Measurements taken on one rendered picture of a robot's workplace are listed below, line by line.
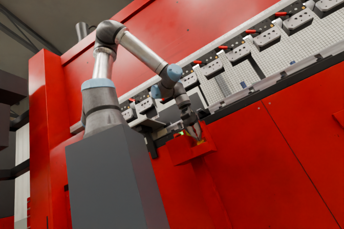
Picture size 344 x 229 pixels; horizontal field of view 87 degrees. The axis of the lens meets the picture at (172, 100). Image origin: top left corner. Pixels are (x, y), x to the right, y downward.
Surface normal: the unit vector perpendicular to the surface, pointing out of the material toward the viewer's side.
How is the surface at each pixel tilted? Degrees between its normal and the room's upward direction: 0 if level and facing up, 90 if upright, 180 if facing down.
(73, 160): 90
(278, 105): 90
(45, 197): 90
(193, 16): 90
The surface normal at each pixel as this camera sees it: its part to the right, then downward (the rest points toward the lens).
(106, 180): -0.19, -0.36
